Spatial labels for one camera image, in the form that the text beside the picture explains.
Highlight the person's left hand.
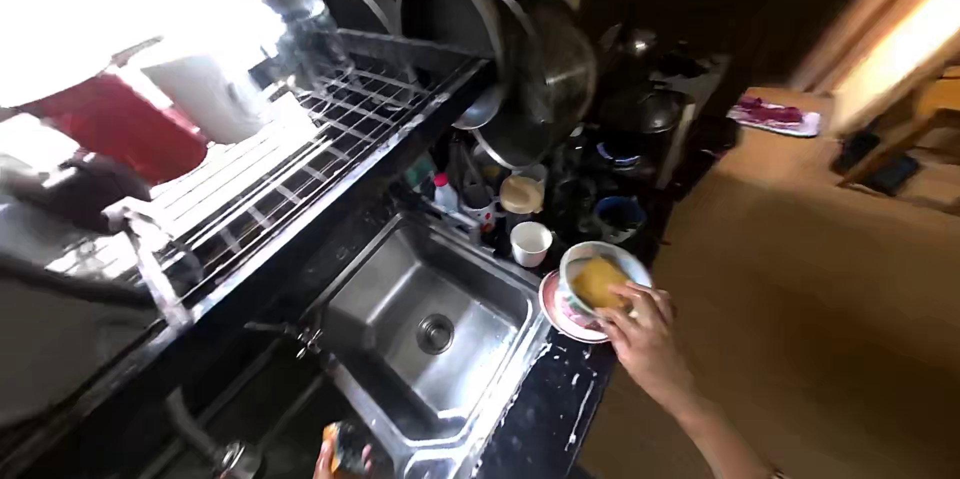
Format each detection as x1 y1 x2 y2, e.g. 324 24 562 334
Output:
312 440 373 479

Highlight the person's right hand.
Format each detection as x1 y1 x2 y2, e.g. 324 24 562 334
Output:
595 281 699 417

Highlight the orange and dark scrubber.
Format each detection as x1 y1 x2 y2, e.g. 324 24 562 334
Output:
322 421 372 475

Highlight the yellow sponge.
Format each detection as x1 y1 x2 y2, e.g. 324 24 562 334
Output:
571 255 633 310

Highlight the person's right forearm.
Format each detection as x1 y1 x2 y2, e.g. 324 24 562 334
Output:
672 395 785 479

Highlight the white patterned bowl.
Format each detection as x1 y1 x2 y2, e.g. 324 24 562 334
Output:
558 241 654 319

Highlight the metal tap with curved spout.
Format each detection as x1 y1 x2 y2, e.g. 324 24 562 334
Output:
165 386 264 479

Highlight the pink and white plate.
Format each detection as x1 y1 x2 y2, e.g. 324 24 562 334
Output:
538 269 612 345

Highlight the blue-rimmed dark bowl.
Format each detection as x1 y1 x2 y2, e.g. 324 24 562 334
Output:
593 195 648 245

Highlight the dark kitchen counter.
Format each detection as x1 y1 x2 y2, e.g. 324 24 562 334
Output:
476 325 618 479

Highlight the white cup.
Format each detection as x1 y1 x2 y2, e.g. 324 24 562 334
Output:
510 221 554 269

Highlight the white mug with red dots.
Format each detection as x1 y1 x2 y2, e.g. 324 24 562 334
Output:
460 192 498 234

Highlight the gas stove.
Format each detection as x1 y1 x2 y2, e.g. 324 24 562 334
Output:
558 23 730 191

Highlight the stainless steel sink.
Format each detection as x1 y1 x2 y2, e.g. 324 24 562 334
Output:
303 212 552 465

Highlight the white bottle with pink cap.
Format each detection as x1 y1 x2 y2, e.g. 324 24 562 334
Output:
432 172 460 213

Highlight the pink and white cloth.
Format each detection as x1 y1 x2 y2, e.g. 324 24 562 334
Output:
726 95 823 139

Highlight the wooden chair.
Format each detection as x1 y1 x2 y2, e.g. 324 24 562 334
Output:
834 62 960 216

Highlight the metal dish rack shelf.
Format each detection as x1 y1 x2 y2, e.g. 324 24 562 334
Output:
46 30 490 330

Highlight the large round metal pan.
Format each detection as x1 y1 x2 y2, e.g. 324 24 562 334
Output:
396 0 505 90

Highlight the dark round pot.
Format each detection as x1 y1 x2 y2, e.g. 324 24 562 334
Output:
37 152 153 234

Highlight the white container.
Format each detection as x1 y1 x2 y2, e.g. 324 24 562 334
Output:
129 40 271 146

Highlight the red container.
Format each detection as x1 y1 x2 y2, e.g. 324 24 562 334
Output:
28 66 210 186

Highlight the round dark pan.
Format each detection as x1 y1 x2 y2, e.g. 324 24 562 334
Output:
319 0 394 36

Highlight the wooden door frame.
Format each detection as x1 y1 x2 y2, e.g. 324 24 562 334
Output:
789 0 960 136

